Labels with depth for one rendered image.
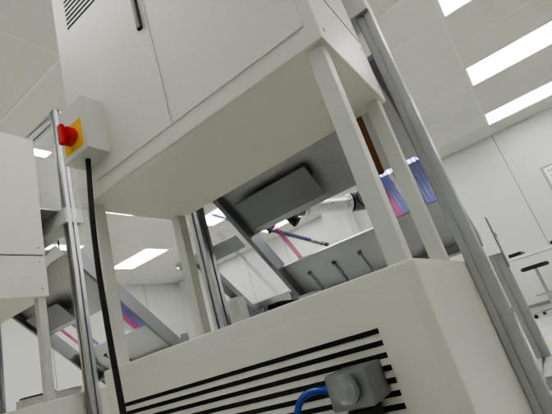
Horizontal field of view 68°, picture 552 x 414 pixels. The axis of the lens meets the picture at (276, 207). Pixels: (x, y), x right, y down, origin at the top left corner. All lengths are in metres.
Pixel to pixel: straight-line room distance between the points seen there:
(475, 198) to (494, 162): 0.72
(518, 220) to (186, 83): 7.57
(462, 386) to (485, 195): 7.71
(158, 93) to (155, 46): 0.11
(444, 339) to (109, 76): 0.91
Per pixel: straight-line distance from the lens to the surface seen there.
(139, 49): 1.05
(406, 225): 1.45
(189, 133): 0.85
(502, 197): 8.21
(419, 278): 0.58
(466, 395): 0.59
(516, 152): 8.35
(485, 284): 0.98
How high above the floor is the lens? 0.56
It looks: 19 degrees up
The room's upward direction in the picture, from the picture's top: 17 degrees counter-clockwise
